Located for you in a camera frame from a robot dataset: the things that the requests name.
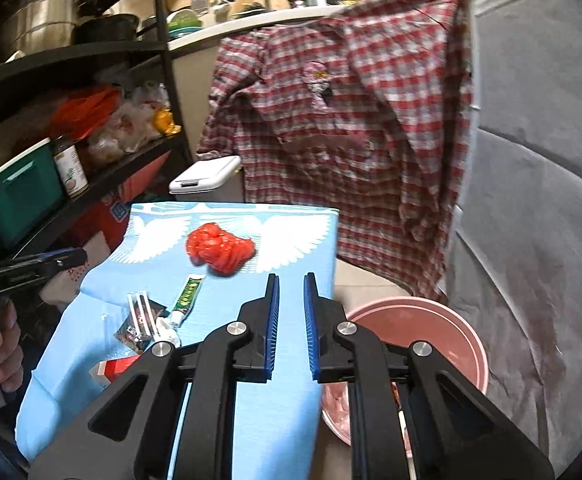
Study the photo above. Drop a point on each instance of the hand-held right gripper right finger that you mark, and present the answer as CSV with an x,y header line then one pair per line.
x,y
312,330

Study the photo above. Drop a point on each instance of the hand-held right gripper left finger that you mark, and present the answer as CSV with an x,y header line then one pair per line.
x,y
271,330

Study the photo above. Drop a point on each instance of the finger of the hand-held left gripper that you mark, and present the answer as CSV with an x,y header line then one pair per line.
x,y
53,253
71,260

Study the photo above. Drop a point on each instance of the pink plastic bucket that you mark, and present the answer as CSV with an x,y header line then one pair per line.
x,y
421,320

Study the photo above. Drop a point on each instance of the white plastic bag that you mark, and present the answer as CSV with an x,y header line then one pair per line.
x,y
78,290

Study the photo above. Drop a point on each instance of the green storage box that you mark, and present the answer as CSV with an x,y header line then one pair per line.
x,y
26,195

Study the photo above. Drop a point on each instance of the labelled glass jar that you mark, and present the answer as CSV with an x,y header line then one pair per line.
x,y
71,170

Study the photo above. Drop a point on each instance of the green white tube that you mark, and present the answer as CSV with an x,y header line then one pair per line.
x,y
187,300

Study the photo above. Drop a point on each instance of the black packet with white sticks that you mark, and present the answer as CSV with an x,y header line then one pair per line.
x,y
138,320

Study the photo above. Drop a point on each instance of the red crumpled plastic bag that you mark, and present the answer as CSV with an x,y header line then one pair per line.
x,y
221,250

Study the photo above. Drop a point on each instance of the orange cardboard box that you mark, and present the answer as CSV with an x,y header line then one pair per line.
x,y
138,185

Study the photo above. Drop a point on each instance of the blue winged printed cloth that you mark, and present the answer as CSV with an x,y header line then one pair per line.
x,y
281,435

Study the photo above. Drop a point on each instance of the red white box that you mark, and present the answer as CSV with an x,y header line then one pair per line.
x,y
118,367

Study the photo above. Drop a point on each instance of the clear plastic bags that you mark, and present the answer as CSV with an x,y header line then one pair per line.
x,y
126,130

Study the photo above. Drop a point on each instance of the white lidded bin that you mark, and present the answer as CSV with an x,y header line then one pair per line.
x,y
206,172

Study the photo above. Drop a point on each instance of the yellow packet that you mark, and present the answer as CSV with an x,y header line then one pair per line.
x,y
165,121

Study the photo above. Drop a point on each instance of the black shelf rack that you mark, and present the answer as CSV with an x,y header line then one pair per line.
x,y
71,60

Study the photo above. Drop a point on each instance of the red plaid shirt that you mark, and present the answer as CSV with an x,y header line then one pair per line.
x,y
371,135

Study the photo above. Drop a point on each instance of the large steel pot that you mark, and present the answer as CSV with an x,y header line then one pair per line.
x,y
41,15

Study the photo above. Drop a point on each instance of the black cooking pot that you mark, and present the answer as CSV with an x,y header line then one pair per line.
x,y
106,30

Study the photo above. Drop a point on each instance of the green dish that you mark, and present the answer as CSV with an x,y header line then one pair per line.
x,y
185,22

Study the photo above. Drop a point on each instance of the white kitchen counter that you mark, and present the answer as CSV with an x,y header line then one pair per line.
x,y
211,32

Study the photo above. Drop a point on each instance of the wooden cutting board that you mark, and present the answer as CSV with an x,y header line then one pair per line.
x,y
276,4

